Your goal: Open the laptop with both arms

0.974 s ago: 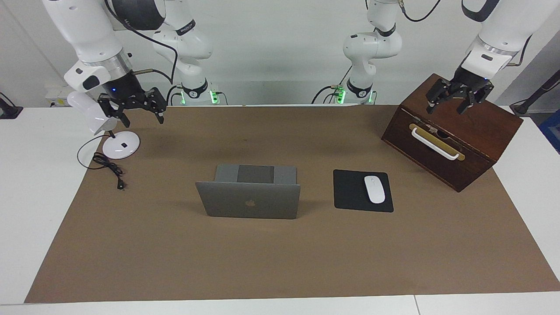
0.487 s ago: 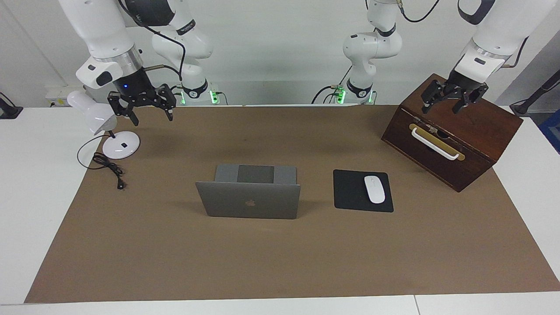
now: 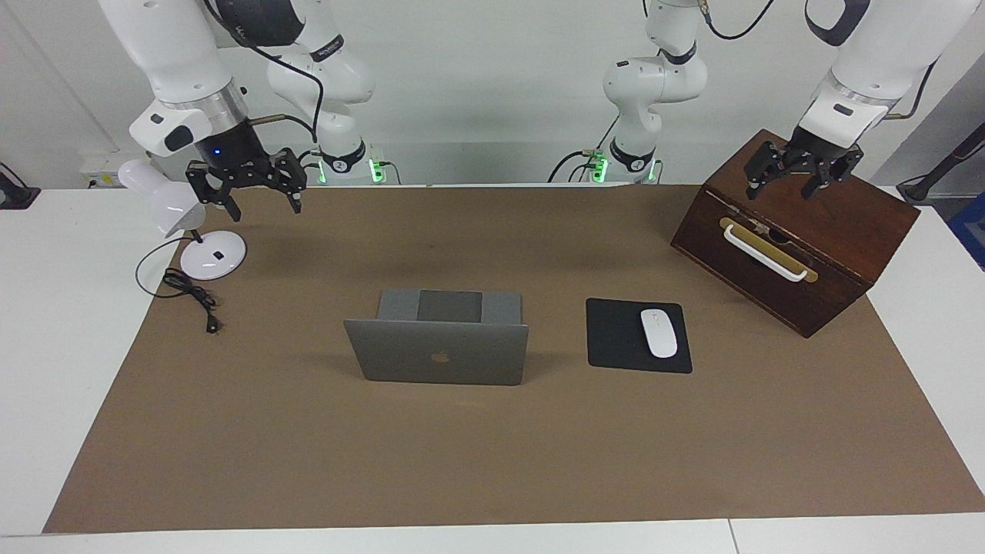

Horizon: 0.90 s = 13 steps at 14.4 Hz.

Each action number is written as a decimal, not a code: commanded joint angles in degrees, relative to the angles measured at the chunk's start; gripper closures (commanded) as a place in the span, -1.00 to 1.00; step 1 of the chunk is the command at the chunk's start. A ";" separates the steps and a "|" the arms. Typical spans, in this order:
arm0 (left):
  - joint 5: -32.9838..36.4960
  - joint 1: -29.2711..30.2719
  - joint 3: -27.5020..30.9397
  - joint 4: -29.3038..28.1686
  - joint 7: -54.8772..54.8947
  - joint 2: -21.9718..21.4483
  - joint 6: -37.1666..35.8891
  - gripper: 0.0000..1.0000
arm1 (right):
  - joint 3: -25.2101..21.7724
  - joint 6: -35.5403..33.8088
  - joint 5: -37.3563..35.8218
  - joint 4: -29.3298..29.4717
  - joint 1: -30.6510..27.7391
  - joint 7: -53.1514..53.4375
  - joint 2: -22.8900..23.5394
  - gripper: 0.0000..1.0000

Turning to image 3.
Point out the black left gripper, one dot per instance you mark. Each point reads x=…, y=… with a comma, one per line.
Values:
x=804, y=158

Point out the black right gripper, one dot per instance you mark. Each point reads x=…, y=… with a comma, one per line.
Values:
x=231, y=158

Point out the silver apple laptop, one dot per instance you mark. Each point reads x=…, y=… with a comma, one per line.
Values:
x=462, y=362

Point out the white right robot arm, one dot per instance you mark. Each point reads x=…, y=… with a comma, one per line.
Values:
x=169, y=46

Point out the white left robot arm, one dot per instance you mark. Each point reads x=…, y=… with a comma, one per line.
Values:
x=885, y=46

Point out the dark brown wooden box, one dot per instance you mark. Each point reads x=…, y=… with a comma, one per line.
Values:
x=839, y=231

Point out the white desk lamp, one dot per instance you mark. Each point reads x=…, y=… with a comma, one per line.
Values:
x=212, y=261

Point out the black stand with pole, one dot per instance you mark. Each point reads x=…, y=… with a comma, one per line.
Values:
x=935, y=178

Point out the blue crate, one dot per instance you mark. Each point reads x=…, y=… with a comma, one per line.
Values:
x=971, y=231

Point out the white computer mouse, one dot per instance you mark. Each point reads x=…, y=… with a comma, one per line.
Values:
x=659, y=335

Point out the black mouse pad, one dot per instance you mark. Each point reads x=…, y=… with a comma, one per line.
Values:
x=616, y=338

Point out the black stand foot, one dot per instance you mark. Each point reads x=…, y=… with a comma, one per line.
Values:
x=17, y=196

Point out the brown table mat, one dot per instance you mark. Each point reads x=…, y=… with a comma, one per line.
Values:
x=462, y=462

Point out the white wall power outlet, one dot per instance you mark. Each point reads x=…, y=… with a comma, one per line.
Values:
x=96, y=164

